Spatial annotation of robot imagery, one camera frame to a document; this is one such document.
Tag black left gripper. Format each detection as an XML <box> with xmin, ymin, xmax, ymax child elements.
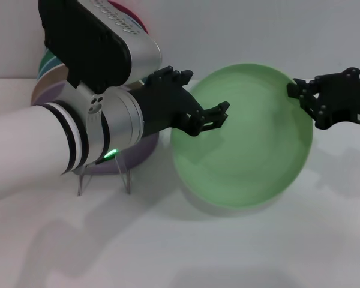
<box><xmin>128</xmin><ymin>65</ymin><xmax>230</xmax><ymax>137</ymax></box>

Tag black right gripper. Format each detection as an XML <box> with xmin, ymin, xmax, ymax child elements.
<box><xmin>286</xmin><ymin>67</ymin><xmax>360</xmax><ymax>131</ymax></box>

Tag light green plate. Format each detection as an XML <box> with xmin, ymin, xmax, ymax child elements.
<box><xmin>170</xmin><ymin>62</ymin><xmax>314</xmax><ymax>209</ymax></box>

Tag lilac plate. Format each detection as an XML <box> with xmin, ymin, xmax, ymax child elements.
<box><xmin>29</xmin><ymin>82</ymin><xmax>160</xmax><ymax>177</ymax></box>

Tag clear acrylic plate rack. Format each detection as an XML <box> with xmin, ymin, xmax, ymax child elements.
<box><xmin>74</xmin><ymin>155</ymin><xmax>132</xmax><ymax>196</ymax></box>

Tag maroon plate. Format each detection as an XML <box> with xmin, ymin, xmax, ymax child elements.
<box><xmin>107</xmin><ymin>0</ymin><xmax>151</xmax><ymax>38</ymax></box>

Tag beige plate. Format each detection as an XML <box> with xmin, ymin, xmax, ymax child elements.
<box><xmin>30</xmin><ymin>66</ymin><xmax>70</xmax><ymax>104</ymax></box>

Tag light blue plate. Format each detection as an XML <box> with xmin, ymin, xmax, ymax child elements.
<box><xmin>37</xmin><ymin>58</ymin><xmax>65</xmax><ymax>81</ymax></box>

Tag dark green plate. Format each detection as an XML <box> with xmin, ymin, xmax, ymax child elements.
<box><xmin>38</xmin><ymin>49</ymin><xmax>59</xmax><ymax>73</ymax></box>

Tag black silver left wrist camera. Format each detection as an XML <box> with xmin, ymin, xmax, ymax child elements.
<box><xmin>37</xmin><ymin>0</ymin><xmax>163</xmax><ymax>97</ymax></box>

